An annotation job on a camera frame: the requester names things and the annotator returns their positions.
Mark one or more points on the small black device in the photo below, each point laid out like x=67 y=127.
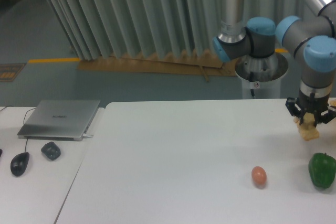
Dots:
x=51 y=151

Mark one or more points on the black computer mouse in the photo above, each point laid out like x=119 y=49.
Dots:
x=19 y=164

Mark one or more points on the grey-green pleated curtain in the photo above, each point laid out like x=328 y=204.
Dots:
x=103 y=28

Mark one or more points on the loaf of bread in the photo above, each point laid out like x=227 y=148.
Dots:
x=307 y=129

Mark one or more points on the flat brown cardboard sheet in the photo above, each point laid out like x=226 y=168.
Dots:
x=207 y=65

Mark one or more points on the brown egg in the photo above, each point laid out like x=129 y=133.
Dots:
x=259 y=177

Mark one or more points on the white usb plug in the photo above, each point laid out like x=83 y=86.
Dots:
x=87 y=136

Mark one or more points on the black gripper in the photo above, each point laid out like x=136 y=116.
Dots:
x=297 y=107

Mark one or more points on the green bell pepper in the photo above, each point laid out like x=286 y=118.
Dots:
x=321 y=168

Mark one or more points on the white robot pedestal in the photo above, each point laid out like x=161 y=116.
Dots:
x=261 y=78

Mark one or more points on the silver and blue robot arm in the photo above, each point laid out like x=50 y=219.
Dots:
x=312 y=44

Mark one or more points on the silver closed laptop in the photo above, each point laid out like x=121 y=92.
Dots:
x=60 y=119

